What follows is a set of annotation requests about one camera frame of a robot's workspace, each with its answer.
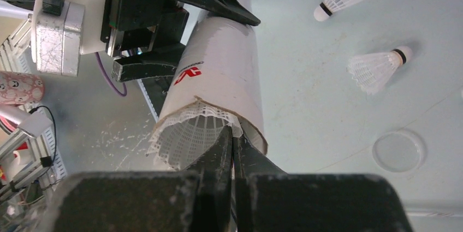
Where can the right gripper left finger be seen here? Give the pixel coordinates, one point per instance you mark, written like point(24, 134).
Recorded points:
point(196, 198)

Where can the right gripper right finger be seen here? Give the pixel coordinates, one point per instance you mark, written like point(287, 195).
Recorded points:
point(269, 199)

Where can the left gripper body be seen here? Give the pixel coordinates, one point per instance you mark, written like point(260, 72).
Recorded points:
point(142, 24)

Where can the white shuttlecock tube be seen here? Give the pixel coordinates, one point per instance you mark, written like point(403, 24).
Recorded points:
point(219, 67)

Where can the pink patterned cup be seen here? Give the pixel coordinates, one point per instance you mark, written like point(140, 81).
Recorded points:
point(21, 88)

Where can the clear tube lid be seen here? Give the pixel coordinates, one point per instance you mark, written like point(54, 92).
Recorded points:
point(399, 152)

